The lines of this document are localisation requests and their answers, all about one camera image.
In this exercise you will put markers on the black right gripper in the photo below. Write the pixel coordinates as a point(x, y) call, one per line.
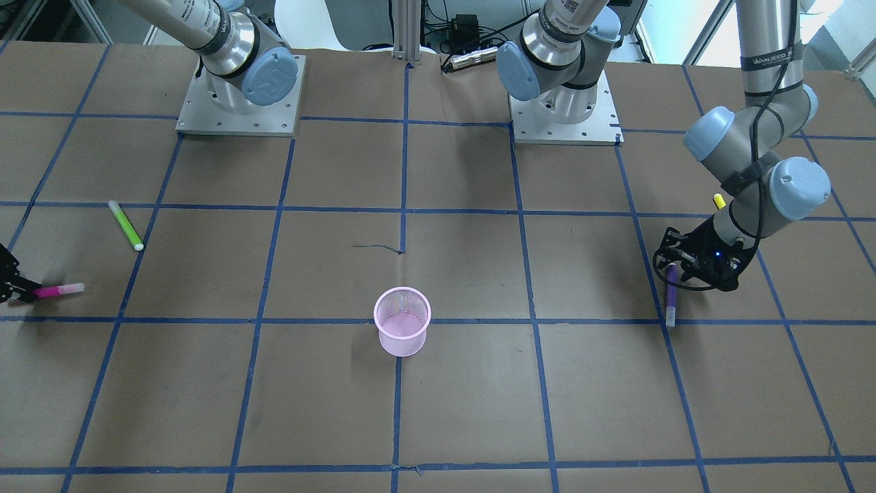
point(8, 275)

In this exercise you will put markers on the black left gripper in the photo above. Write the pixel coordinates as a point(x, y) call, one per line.
point(692, 244)

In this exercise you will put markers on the purple pen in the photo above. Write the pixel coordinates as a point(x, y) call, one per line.
point(671, 295)

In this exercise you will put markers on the pink pen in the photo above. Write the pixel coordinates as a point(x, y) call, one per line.
point(47, 292)

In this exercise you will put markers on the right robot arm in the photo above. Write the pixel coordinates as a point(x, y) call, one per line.
point(147, 180)

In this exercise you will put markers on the pink mesh cup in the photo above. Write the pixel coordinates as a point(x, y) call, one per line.
point(402, 316)

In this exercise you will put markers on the green pen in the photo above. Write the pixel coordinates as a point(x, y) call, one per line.
point(128, 229)

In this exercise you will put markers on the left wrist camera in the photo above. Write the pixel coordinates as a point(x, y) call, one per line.
point(718, 259)

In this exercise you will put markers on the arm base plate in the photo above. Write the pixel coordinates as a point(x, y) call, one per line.
point(213, 107)
point(566, 116)

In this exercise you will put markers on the aluminium frame post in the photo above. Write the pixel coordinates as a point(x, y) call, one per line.
point(406, 23)

